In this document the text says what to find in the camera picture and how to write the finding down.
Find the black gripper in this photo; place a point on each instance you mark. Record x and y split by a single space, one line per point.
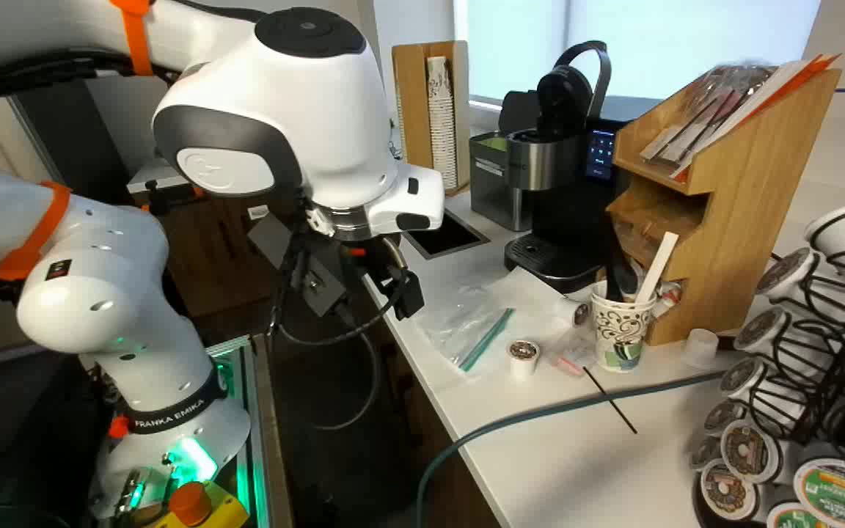
326 271

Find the donut shop coffee pod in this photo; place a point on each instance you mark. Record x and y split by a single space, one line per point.
524 357

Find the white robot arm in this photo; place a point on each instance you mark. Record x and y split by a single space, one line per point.
287 101

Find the black silver coffee maker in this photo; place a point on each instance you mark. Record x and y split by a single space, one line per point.
564 159

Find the clear plastic bag of stirrers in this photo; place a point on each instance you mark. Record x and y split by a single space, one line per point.
473 325

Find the stack of paper cups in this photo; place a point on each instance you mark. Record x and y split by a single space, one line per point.
441 118

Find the silver lidded trash bin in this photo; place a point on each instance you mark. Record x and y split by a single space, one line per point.
492 189

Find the wooden cup dispenser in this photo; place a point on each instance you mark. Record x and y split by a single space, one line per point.
413 95

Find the black stir stick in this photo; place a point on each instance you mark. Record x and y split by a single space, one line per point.
614 407

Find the patterned paper cup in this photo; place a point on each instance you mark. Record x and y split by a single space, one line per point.
621 334

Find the white creamer cup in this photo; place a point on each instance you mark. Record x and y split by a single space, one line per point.
699 348

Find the wooden condiment organizer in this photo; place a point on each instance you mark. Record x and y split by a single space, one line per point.
716 165

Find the black wire pod carousel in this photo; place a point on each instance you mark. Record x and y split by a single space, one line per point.
774 451

